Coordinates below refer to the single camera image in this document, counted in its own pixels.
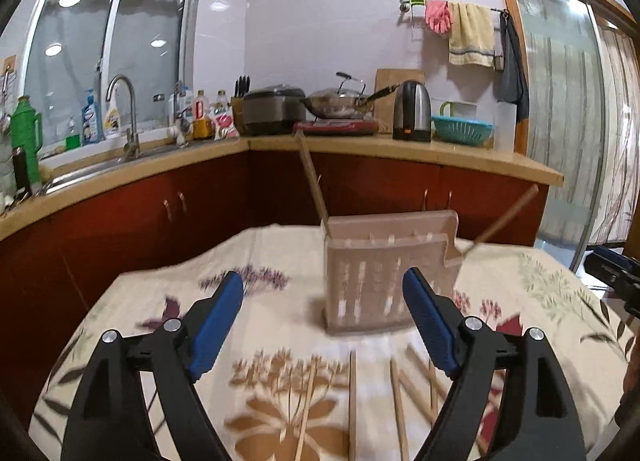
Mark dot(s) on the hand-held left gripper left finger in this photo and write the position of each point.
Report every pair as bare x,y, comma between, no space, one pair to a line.
220,311

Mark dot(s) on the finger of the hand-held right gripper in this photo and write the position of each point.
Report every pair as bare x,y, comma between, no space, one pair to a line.
612,268

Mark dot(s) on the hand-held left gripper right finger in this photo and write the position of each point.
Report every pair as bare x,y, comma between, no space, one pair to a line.
425,313

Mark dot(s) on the wooden chopstick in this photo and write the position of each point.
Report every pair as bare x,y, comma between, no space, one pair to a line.
398,406
421,365
352,406
305,411
415,398
312,181
510,213

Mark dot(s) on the pink perforated utensil holder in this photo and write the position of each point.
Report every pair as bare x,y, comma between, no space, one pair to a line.
370,286

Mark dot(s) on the floral tablecloth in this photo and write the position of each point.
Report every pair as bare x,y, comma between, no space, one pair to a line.
280,301

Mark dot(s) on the beige kitchen countertop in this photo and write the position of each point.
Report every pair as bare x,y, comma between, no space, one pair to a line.
400,153

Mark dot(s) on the white plastic container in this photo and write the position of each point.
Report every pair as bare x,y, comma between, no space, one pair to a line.
505,128

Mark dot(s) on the red and white packet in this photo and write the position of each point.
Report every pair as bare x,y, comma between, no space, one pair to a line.
225,125

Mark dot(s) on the glass sliding door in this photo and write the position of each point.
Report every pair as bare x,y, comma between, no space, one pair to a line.
555,91

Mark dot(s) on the teal plastic colander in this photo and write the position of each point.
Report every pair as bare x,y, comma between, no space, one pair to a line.
462,130

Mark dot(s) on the steel sink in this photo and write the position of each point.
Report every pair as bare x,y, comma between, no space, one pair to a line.
90,168

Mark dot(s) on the cooking oil bottle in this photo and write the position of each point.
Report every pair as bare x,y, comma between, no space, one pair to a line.
201,118

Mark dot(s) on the knife block with knives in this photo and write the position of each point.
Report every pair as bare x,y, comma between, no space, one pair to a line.
239,111

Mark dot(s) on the steel electric kettle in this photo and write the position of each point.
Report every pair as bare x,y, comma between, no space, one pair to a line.
412,111

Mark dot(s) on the red induction cooker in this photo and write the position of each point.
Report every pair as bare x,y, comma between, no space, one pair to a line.
335,127

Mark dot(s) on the grey rice cooker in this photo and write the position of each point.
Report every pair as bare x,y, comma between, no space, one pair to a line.
272,111

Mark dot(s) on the clear condiment bottle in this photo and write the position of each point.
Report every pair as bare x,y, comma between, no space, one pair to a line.
220,100

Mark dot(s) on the chrome kitchen faucet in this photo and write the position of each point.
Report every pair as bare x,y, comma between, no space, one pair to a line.
131,116

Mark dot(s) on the white spray bottle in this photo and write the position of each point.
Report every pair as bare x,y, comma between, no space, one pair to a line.
112,118

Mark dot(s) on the dark hanging cloth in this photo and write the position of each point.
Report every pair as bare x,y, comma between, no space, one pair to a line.
511,71

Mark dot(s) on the small green soap bottle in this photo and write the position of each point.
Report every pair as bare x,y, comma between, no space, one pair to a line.
73,141

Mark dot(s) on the steel wok with lid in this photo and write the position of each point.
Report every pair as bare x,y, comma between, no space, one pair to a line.
335,103

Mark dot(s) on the blue detergent bottle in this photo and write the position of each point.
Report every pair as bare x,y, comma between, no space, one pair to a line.
91,118

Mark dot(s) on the wooden cutting board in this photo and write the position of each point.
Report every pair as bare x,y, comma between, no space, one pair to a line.
400,76

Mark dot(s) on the black bottle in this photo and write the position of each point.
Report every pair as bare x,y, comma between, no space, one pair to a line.
21,171

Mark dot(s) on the green thermos flask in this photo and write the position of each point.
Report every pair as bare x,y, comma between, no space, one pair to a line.
25,141

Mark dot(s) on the yellow hanging towel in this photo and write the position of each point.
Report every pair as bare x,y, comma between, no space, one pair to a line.
470,36

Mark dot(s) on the sliding window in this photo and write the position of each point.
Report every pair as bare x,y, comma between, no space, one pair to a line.
75,66

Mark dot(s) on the pink rubber gloves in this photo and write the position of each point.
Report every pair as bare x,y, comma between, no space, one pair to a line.
438,16

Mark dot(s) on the wall hook with utensils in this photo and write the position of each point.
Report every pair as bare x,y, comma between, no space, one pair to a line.
6,91

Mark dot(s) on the wall towel rack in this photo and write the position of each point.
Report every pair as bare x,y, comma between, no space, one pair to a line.
410,5

